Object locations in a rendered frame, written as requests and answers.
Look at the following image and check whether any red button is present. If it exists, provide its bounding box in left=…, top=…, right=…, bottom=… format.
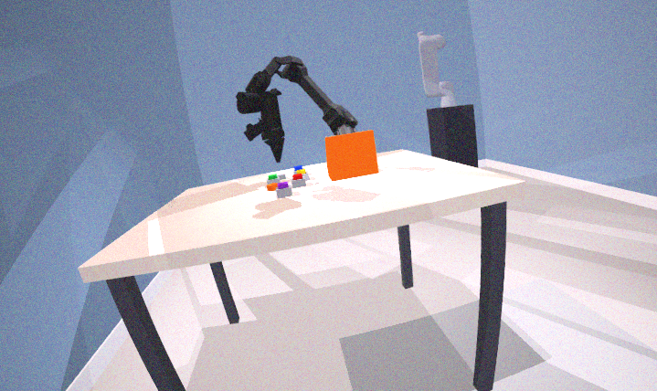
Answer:
left=291, top=174, right=306, bottom=188

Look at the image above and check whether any purple button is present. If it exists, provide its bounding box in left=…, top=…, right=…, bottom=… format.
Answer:
left=276, top=182, right=292, bottom=198

